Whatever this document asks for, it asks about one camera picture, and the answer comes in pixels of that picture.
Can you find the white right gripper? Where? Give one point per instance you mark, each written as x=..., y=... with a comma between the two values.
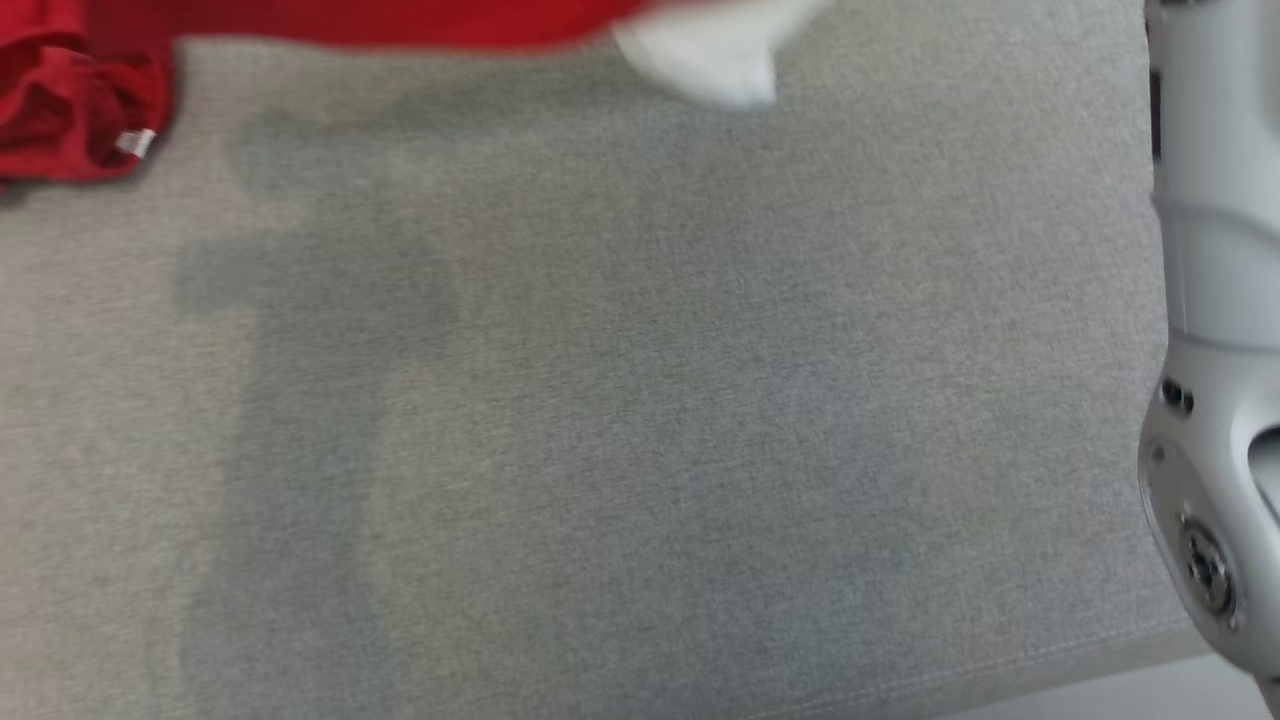
x=720, y=50

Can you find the red jersey with black print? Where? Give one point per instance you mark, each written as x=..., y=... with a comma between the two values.
x=350, y=20

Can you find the red shorts with white stripes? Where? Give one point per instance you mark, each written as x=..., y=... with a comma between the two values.
x=60, y=110

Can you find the grey fabric sofa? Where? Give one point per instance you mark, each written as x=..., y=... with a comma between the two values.
x=600, y=400

